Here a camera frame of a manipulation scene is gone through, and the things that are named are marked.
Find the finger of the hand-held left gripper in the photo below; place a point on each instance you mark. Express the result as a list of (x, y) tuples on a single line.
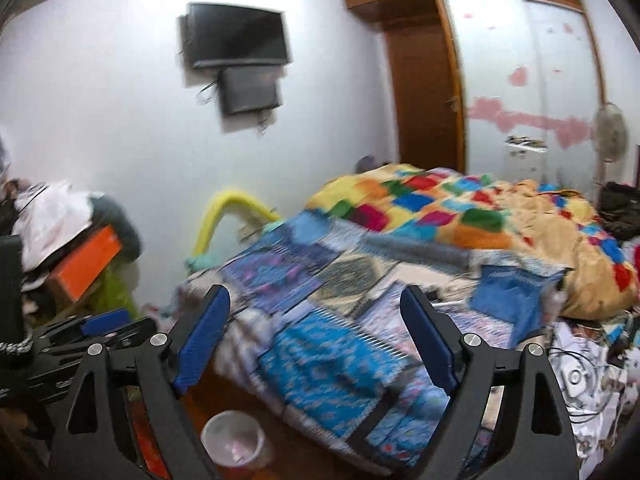
[(50, 375), (105, 322)]

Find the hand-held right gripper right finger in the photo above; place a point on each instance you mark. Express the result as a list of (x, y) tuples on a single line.
[(430, 340)]

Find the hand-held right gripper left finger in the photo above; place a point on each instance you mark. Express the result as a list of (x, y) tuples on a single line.
[(202, 340)]

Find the green cloth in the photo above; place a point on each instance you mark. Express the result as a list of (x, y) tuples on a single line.
[(112, 295)]

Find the orange box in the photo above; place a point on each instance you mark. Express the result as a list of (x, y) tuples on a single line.
[(85, 265)]

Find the white cloth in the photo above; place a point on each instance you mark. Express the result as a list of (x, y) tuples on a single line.
[(50, 220)]

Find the blue fabric pouch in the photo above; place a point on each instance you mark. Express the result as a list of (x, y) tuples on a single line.
[(510, 305)]

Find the dark grey cushion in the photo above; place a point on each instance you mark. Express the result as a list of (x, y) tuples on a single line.
[(117, 220)]

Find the blue patterned blanket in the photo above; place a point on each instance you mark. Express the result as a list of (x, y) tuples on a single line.
[(325, 360)]

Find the red printed bag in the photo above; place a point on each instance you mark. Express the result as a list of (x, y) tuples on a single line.
[(145, 435)]

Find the yellow foam tube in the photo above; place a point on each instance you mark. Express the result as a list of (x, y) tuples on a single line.
[(212, 220)]

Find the grey patterned cloth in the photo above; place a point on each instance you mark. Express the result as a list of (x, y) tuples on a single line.
[(4, 160)]

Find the colourful patchwork blanket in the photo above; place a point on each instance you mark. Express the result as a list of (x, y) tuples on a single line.
[(450, 210)]

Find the white round charger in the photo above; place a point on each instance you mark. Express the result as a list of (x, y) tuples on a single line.
[(575, 377)]

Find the white printed sheet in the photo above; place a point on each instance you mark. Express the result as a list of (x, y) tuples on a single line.
[(600, 410)]

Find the purple cloth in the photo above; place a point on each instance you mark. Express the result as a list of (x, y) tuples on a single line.
[(369, 164)]

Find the dark bag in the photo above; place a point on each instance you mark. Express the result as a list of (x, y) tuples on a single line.
[(620, 210)]

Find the wooden door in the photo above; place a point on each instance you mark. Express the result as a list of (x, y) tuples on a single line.
[(425, 90)]

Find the black box under television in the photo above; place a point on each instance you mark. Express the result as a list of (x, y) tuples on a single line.
[(250, 90)]

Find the standing fan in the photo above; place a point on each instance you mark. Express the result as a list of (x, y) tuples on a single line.
[(610, 132)]

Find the white wardrobe with pink stickers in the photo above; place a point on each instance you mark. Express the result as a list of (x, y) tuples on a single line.
[(530, 70)]

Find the black wall television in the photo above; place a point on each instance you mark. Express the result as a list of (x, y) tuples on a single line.
[(235, 32)]

